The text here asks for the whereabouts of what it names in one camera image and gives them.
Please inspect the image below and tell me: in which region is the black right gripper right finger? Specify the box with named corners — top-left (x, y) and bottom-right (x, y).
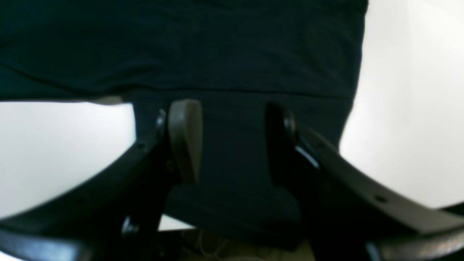
top-left (266, 103), bottom-right (463, 261)

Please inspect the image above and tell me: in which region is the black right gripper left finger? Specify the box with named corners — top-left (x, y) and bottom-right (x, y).
top-left (1, 100), bottom-right (203, 261)

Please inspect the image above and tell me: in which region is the black T-shirt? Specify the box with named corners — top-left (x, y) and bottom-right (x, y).
top-left (1, 0), bottom-right (369, 249)

